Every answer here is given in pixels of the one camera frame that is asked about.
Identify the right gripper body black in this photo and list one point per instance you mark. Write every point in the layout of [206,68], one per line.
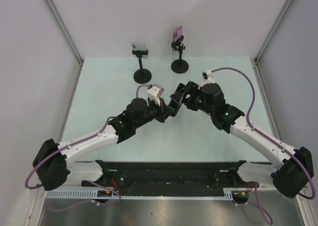
[193,90]

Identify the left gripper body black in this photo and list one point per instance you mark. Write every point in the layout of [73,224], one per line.
[160,114]

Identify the black round-base phone stand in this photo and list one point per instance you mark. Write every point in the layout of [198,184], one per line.
[141,75]

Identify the white smartphone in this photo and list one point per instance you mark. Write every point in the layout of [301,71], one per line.
[139,48]

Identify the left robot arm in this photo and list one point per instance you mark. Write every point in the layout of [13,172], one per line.
[52,163]

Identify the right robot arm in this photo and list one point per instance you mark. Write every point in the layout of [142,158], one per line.
[289,170]

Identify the black phone stand rear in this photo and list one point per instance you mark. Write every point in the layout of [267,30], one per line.
[180,65]

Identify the purple smartphone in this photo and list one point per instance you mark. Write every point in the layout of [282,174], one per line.
[177,38]

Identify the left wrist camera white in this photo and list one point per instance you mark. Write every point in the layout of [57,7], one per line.
[154,93]

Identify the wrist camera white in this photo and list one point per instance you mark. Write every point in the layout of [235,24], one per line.
[207,78]
[154,93]

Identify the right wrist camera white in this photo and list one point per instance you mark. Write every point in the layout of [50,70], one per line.
[207,78]

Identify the aluminium corner post right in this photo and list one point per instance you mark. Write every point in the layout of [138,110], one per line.
[274,28]

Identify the aluminium corner post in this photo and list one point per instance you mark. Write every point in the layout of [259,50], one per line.
[274,28]
[63,30]

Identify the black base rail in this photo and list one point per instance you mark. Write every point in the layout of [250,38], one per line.
[160,179]

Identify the aluminium corner post left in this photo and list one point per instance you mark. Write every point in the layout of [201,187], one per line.
[63,30]

